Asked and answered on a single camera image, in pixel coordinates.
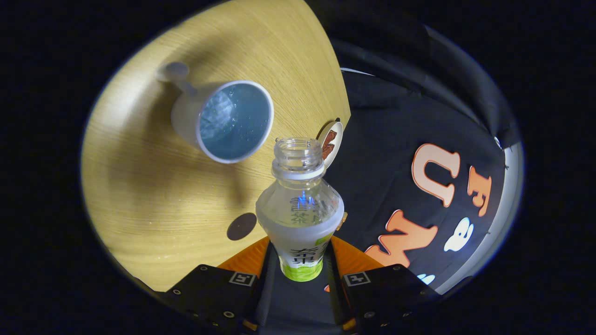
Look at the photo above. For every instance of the wooden table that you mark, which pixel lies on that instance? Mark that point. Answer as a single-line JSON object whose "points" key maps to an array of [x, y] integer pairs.
{"points": [[153, 200]]}

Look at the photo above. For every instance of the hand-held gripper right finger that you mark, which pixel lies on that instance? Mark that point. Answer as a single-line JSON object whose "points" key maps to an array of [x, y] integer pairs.
{"points": [[386, 293]]}

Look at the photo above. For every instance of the round white plate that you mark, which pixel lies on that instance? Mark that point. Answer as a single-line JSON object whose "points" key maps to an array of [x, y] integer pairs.
{"points": [[339, 144]]}

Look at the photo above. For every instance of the clear juice bottle green label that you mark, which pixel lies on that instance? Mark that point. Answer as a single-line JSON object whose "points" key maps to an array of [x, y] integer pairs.
{"points": [[300, 218]]}

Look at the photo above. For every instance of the dark brown round coaster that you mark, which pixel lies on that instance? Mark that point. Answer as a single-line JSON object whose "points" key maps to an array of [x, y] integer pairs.
{"points": [[241, 226]]}

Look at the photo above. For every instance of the brown food piece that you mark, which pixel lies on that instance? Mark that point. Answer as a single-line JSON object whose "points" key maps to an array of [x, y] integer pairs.
{"points": [[332, 138], [327, 151]]}

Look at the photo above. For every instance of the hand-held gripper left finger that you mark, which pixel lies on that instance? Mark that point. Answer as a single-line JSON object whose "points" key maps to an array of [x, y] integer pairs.
{"points": [[233, 298]]}

